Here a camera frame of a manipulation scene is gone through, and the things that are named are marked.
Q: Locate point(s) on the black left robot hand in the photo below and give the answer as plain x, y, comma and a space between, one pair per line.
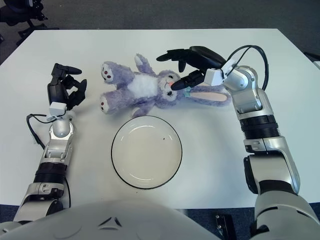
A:
56, 93

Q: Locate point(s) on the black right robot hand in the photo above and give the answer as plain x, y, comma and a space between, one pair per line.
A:
205, 58

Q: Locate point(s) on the purple plush rabbit doll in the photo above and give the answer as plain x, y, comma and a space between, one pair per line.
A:
140, 87

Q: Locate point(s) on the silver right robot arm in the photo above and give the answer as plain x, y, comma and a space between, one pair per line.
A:
252, 105

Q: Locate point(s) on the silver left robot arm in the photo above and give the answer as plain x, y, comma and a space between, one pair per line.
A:
56, 152

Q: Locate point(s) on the white plate with black rim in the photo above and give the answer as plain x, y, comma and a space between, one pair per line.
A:
146, 153

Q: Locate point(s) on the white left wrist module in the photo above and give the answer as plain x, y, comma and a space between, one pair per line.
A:
57, 108

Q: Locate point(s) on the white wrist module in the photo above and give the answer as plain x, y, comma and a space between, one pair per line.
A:
212, 76
57, 108

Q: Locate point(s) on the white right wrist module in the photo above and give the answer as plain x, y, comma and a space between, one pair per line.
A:
212, 76

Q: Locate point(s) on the black office chair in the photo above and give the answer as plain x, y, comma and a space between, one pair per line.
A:
27, 23

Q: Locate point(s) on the grey robot torso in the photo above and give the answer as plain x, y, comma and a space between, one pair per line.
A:
125, 220

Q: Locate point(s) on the black metal bracket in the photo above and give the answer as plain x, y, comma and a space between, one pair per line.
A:
222, 225

